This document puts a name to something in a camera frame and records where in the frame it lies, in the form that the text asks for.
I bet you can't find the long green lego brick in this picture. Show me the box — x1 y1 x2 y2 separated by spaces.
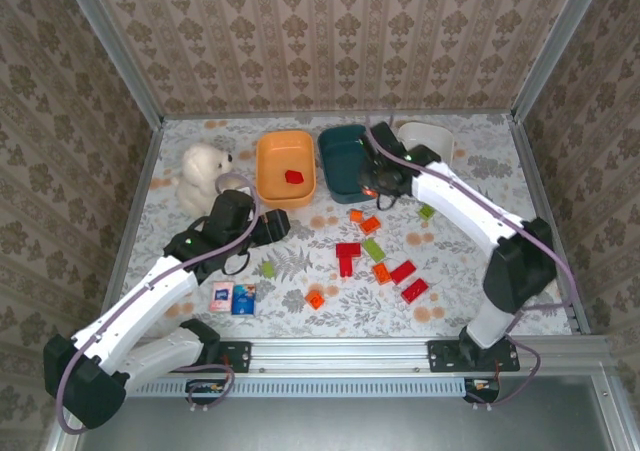
361 237 387 264

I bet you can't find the orange plastic bin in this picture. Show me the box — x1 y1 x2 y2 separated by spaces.
254 129 317 210

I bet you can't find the white plastic bin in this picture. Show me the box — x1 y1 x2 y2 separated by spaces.
397 121 455 167

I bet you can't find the teal plastic bin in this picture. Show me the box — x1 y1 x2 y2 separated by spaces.
317 124 381 205

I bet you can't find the pink tissue pack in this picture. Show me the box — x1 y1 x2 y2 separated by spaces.
209 281 235 314

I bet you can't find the blue tissue pack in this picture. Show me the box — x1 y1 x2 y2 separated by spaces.
231 283 257 317

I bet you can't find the white teddy bear plush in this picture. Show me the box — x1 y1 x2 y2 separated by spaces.
172 142 247 220

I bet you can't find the grey metal panel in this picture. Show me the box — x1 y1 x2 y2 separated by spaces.
49 376 631 451

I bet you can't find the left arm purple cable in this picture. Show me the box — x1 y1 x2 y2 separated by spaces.
55 173 262 436

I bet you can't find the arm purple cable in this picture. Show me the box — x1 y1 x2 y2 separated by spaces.
55 173 262 436
364 115 582 337

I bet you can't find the aluminium table side rail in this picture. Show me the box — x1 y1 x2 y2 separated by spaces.
98 120 166 317
507 113 592 336

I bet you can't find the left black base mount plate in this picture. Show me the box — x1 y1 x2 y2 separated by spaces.
215 340 252 373

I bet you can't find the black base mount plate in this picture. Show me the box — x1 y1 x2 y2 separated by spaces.
215 340 252 373
426 339 521 373

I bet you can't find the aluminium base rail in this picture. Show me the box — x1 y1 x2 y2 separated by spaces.
134 335 612 378

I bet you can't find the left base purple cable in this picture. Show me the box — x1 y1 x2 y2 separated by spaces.
185 363 237 413

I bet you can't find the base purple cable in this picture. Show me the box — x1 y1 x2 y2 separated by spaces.
464 338 543 408
185 363 237 413

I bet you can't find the white slotted cable duct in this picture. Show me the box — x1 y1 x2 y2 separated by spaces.
127 376 469 398

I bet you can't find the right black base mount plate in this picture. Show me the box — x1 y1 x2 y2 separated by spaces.
426 339 521 373

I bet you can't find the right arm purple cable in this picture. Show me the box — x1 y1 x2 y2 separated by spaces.
364 115 582 337

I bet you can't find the aluminium frame post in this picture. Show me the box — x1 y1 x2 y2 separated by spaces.
510 0 612 122
58 0 165 128

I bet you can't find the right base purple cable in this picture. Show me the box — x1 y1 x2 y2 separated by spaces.
464 338 543 408

